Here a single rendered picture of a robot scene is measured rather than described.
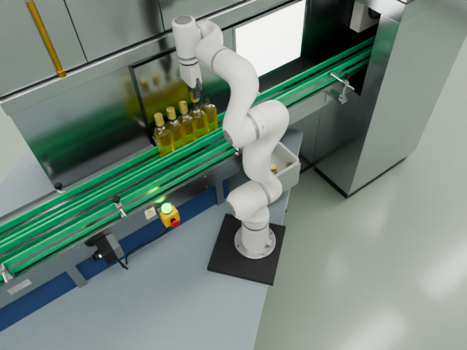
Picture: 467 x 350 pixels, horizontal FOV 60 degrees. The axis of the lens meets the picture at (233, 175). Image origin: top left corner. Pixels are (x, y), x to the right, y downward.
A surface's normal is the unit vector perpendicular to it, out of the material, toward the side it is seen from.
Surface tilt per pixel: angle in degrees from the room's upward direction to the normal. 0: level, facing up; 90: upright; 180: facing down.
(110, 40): 90
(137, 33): 90
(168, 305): 0
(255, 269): 0
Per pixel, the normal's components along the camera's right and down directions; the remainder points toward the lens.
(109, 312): -0.04, -0.63
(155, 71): 0.58, 0.62
